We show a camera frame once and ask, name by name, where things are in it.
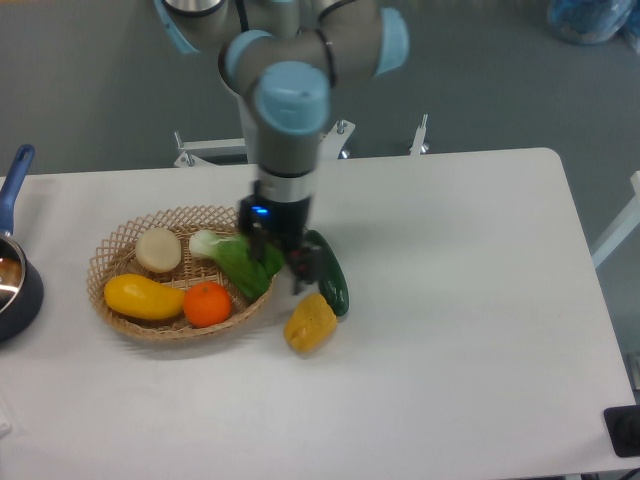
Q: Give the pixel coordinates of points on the yellow bell pepper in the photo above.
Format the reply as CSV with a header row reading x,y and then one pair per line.
x,y
310,324

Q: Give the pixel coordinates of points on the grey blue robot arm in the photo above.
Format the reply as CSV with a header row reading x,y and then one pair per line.
x,y
282,76

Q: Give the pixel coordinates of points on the dark green cucumber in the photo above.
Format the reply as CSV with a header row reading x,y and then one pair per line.
x,y
332,283

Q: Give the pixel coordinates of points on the black device at edge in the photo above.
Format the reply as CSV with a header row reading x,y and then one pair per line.
x,y
623,428

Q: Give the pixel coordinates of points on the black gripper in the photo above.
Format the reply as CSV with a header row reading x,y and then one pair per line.
x,y
262,220

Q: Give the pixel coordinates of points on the dark blue saucepan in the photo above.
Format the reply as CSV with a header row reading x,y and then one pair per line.
x,y
22,289

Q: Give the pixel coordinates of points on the blue plastic bag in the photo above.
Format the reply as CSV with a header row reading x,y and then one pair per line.
x,y
595,22

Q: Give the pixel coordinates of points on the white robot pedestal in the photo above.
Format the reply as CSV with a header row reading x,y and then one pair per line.
x,y
332,145

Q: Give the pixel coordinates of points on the white metal table bracket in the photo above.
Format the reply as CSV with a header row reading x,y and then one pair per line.
x,y
420,145

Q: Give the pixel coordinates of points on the white frame at right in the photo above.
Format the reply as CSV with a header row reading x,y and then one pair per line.
x,y
619,229

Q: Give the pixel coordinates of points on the green bok choy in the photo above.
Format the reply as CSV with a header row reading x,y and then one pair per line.
x,y
233,257

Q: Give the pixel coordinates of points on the woven wicker basket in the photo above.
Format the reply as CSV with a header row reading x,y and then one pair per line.
x,y
116,256

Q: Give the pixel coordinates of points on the orange fruit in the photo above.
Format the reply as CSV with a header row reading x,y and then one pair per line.
x,y
207,304

